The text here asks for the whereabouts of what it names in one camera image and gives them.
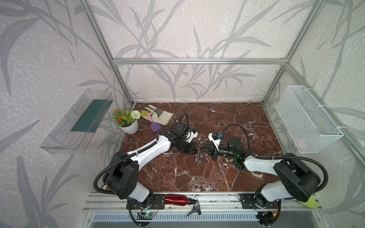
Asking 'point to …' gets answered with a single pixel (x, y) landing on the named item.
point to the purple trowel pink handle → (155, 127)
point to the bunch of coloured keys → (199, 156)
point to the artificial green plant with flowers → (125, 118)
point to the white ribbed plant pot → (131, 129)
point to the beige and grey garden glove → (163, 117)
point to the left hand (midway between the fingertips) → (198, 148)
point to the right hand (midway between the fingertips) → (201, 143)
